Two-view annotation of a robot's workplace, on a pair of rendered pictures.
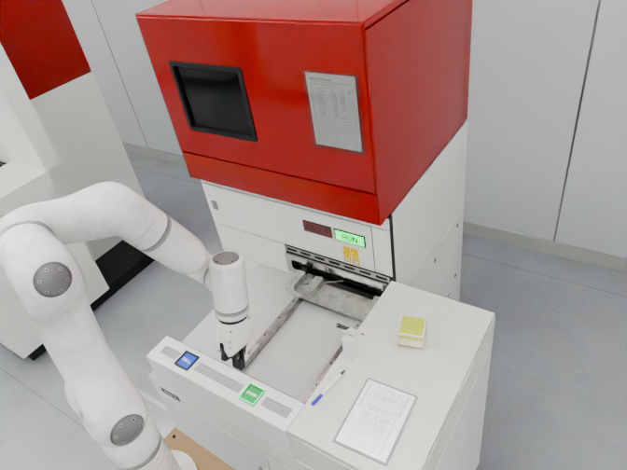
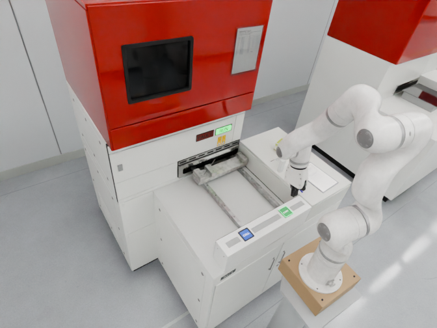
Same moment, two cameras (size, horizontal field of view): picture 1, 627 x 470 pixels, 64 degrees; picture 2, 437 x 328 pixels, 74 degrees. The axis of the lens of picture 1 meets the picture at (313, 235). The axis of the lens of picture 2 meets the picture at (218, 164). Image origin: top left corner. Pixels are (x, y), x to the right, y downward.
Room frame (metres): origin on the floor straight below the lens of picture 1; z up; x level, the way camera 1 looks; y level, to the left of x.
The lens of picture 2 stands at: (1.07, 1.28, 2.09)
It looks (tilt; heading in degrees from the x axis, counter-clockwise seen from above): 42 degrees down; 281
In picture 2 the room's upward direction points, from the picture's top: 8 degrees clockwise
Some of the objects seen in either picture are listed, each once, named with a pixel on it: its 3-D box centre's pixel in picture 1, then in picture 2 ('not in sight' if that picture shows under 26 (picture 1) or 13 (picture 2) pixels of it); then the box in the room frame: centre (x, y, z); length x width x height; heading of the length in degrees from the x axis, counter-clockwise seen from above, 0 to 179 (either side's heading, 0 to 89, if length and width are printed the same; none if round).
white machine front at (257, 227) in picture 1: (293, 236); (184, 151); (1.50, 0.08, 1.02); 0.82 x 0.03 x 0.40; 51
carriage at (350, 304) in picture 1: (333, 298); (220, 169); (1.29, -0.03, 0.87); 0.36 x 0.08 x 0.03; 51
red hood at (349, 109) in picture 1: (319, 73); (155, 42); (1.74, -0.12, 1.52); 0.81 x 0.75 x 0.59; 51
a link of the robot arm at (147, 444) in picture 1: (110, 408); (337, 235); (0.72, 0.52, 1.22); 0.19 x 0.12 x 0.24; 37
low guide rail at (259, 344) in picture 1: (272, 328); (220, 202); (1.23, 0.20, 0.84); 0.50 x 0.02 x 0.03; 141
